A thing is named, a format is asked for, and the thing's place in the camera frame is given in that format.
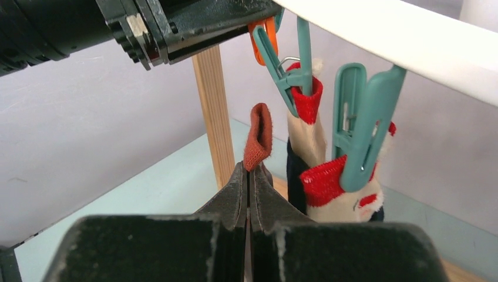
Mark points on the wooden hanger stand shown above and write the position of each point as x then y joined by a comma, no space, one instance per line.
469,253

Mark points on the orange front clothespin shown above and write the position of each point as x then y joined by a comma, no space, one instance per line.
263,36

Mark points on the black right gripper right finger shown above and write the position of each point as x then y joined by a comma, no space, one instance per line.
286,245

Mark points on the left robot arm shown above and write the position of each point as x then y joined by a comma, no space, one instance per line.
34,32

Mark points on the orange cuffed grey sock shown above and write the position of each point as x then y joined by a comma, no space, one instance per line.
258,146

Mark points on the white round clip hanger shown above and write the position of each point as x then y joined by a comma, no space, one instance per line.
450,52

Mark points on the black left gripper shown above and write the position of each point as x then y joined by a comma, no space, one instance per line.
154,32

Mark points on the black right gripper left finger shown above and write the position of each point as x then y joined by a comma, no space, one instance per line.
207,245

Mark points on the teal clothespin holding sock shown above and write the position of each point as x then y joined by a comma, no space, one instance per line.
363,110

